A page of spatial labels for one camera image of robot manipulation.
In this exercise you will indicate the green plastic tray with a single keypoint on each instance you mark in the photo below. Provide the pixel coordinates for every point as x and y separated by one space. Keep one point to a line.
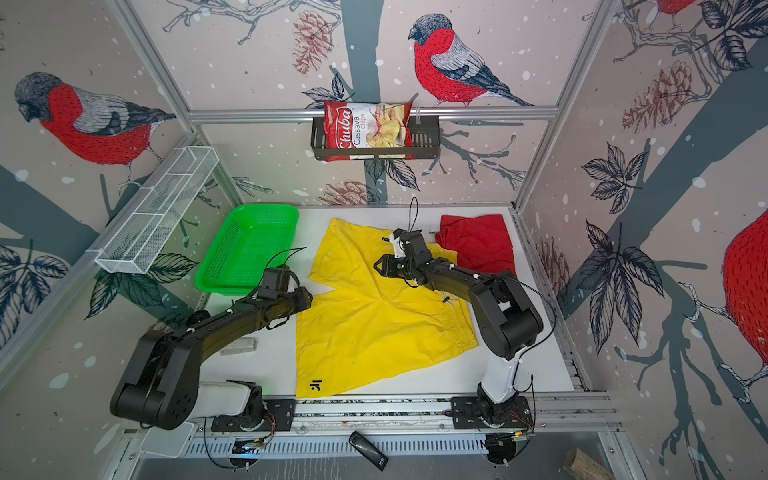
252 238

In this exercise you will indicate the aluminium rail base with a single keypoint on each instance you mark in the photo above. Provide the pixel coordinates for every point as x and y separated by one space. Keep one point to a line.
397 425

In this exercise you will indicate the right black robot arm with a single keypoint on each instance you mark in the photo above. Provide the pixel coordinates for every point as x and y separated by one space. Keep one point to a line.
506 317

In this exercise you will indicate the red cassava chips bag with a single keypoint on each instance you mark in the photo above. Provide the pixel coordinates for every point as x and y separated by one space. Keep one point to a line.
350 125

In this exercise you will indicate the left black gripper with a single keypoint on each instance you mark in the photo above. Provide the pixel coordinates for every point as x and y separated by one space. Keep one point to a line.
305 299

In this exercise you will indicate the black remote-like device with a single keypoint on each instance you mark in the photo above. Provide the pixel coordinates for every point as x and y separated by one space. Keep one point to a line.
368 450

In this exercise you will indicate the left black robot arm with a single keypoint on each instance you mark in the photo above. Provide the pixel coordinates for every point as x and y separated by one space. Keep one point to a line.
160 384

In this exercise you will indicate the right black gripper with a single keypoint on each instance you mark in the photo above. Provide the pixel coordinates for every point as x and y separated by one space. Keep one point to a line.
387 266

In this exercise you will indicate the yellow shorts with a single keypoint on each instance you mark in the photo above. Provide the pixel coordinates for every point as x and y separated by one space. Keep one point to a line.
368 328

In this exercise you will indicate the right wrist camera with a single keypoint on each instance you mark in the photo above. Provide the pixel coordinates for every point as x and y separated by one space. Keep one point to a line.
395 240

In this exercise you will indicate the white square pad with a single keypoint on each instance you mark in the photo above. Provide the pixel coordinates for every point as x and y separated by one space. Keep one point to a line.
168 443

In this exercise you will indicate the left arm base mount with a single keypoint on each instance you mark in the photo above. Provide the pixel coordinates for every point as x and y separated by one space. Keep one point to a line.
258 413

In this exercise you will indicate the red shorts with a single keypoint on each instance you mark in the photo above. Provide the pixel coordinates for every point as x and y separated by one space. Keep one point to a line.
482 243

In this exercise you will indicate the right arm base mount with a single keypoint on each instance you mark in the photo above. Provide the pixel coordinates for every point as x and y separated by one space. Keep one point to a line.
479 412

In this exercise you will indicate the white wire mesh basket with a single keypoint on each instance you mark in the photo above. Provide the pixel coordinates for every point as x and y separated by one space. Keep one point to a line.
139 239

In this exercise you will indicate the black wall basket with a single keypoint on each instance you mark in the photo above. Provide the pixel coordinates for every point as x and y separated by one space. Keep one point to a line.
425 135

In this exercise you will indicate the wooden block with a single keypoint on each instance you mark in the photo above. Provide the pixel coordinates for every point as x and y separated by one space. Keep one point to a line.
581 466

